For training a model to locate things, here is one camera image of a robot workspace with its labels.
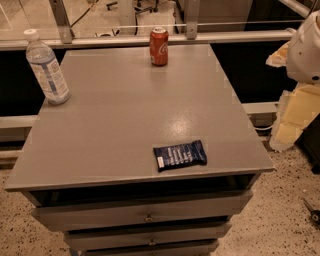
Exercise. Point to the clear plastic water bottle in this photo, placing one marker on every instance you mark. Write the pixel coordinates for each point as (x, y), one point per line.
(46, 68)

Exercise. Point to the top grey drawer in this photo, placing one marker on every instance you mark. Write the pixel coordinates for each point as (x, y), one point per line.
(151, 210)

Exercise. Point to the black object on floor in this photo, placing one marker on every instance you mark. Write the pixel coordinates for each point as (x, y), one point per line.
(314, 214)

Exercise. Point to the bottom grey drawer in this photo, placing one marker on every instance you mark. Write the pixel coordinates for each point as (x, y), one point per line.
(191, 248)

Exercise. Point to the red coke can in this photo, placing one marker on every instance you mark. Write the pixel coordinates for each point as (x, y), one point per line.
(158, 46)

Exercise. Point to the middle grey drawer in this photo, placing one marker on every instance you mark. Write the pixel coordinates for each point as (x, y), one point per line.
(147, 236)

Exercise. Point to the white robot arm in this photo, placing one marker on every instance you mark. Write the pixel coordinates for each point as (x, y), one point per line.
(301, 58)

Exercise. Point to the grey drawer cabinet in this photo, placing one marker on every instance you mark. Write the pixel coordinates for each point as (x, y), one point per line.
(98, 146)

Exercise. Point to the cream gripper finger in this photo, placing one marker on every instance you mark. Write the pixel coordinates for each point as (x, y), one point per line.
(279, 57)
(296, 110)

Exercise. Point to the grey drawer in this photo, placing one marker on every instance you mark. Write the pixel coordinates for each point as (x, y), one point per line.
(151, 210)
(191, 248)
(147, 236)

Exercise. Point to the dark blue snack packet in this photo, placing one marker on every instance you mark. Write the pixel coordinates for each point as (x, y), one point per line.
(180, 156)

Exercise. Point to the grey metal railing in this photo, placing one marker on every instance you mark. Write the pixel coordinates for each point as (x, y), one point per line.
(111, 23)

